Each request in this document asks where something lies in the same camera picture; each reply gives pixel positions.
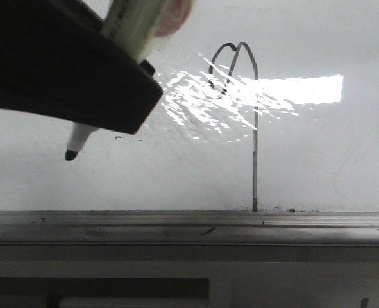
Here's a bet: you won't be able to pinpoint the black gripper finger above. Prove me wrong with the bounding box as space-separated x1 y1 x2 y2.
0 1 162 134

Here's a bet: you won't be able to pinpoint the white black-tipped whiteboard marker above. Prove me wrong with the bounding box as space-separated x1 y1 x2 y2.
65 1 172 161

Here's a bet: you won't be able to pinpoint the red magnet taped to marker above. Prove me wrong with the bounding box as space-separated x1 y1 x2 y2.
155 0 196 38

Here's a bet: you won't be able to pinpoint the white whiteboard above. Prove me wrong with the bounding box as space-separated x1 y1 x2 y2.
0 1 379 212

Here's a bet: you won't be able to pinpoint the aluminium whiteboard tray rail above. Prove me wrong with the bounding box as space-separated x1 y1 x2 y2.
0 210 379 246

